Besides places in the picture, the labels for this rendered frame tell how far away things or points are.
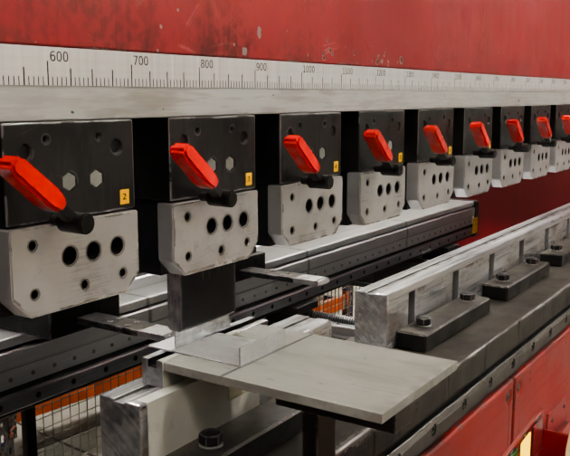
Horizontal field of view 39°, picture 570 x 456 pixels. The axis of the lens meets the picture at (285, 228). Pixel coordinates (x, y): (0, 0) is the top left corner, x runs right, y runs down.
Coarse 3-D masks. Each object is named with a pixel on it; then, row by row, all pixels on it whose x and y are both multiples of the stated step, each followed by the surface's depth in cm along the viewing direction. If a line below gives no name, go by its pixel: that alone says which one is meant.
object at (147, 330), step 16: (96, 304) 106; (112, 304) 109; (0, 320) 106; (16, 320) 104; (32, 320) 102; (48, 320) 100; (64, 320) 102; (80, 320) 103; (96, 320) 102; (112, 320) 102; (128, 320) 102; (48, 336) 101; (144, 336) 97; (160, 336) 96
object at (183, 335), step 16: (208, 272) 94; (224, 272) 97; (176, 288) 91; (192, 288) 92; (208, 288) 94; (224, 288) 97; (176, 304) 91; (192, 304) 92; (208, 304) 95; (224, 304) 97; (176, 320) 91; (192, 320) 92; (208, 320) 95; (224, 320) 99; (176, 336) 92; (192, 336) 94
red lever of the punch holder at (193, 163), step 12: (180, 144) 79; (180, 156) 79; (192, 156) 79; (192, 168) 80; (204, 168) 81; (192, 180) 82; (204, 180) 81; (216, 180) 83; (204, 192) 86; (216, 192) 84; (228, 192) 84; (216, 204) 85; (228, 204) 84
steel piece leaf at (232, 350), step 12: (216, 336) 97; (228, 336) 97; (276, 336) 91; (180, 348) 92; (192, 348) 92; (204, 348) 92; (216, 348) 92; (228, 348) 92; (240, 348) 86; (252, 348) 88; (264, 348) 90; (276, 348) 92; (216, 360) 88; (228, 360) 88; (240, 360) 86; (252, 360) 88
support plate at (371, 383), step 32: (288, 352) 91; (320, 352) 91; (352, 352) 91; (384, 352) 91; (224, 384) 83; (256, 384) 81; (288, 384) 81; (320, 384) 81; (352, 384) 81; (384, 384) 81; (416, 384) 81; (352, 416) 75; (384, 416) 74
